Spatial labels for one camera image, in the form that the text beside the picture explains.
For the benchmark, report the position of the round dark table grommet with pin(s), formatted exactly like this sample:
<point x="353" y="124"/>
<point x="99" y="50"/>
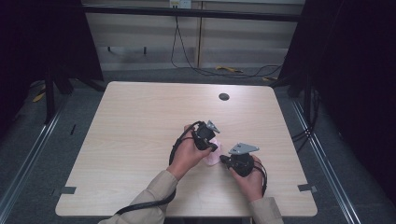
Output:
<point x="223" y="96"/>

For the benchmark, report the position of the yellow floor object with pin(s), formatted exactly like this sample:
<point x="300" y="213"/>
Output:
<point x="229" y="68"/>
<point x="39" y="97"/>
<point x="269" y="79"/>

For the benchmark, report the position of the white wall power outlet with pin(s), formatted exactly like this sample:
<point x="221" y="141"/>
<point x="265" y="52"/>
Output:
<point x="180" y="3"/>

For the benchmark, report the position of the person's left hand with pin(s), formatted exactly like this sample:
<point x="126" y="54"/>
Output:
<point x="186" y="155"/>

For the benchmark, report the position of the black horizontal bar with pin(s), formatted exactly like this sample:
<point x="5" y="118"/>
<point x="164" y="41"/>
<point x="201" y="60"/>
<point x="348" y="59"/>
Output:
<point x="186" y="13"/>

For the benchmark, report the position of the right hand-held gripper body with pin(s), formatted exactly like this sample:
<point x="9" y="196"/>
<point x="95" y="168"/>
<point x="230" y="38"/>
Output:
<point x="243" y="163"/>

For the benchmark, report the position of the person's right hand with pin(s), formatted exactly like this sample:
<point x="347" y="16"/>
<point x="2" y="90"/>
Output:
<point x="250" y="183"/>

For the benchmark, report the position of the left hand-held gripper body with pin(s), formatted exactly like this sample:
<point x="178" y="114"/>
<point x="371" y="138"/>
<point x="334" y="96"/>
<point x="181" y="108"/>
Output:
<point x="204" y="133"/>

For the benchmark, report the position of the black metal stand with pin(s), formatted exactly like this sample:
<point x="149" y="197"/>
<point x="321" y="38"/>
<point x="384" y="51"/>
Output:
<point x="49" y="96"/>

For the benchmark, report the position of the small black floor piece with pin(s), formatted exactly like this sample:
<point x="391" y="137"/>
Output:
<point x="73" y="129"/>

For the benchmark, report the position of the metal floor rail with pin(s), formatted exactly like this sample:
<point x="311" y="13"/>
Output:
<point x="28" y="161"/>
<point x="323" y="158"/>

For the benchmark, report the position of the grey tape strip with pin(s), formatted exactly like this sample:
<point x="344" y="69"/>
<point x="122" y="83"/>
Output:
<point x="307" y="187"/>
<point x="67" y="190"/>

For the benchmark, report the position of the black curtain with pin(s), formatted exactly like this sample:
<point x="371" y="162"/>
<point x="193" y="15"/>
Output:
<point x="40" y="40"/>
<point x="351" y="77"/>

